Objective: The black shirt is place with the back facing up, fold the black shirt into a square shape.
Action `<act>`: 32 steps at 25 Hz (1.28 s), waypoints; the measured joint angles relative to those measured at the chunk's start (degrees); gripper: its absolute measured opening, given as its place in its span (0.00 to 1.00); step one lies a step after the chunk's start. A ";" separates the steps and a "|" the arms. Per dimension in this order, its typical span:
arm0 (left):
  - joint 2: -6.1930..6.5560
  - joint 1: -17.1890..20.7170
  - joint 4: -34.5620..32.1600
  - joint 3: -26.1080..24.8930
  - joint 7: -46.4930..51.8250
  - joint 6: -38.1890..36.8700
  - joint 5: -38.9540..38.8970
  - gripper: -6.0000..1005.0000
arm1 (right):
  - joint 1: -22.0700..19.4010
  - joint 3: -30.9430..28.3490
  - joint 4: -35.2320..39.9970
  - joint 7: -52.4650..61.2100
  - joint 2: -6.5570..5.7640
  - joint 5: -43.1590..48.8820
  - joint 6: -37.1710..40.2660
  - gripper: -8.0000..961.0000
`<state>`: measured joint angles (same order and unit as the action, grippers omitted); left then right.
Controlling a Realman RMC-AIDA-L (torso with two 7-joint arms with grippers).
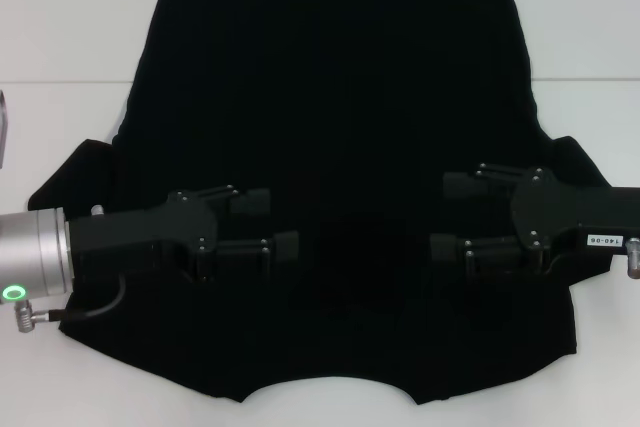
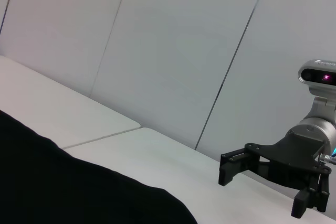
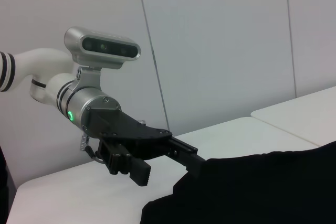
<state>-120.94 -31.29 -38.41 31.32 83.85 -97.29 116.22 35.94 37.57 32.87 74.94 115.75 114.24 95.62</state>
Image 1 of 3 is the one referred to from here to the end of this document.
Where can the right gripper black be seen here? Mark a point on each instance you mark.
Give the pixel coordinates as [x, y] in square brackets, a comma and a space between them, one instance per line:
[570, 214]

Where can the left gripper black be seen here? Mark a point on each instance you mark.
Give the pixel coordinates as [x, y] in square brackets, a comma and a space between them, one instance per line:
[130, 242]

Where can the black shirt with FREE print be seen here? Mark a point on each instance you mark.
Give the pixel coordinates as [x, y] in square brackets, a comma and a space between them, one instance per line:
[340, 72]

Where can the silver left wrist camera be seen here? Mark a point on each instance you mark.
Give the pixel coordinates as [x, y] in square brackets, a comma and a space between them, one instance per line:
[3, 127]

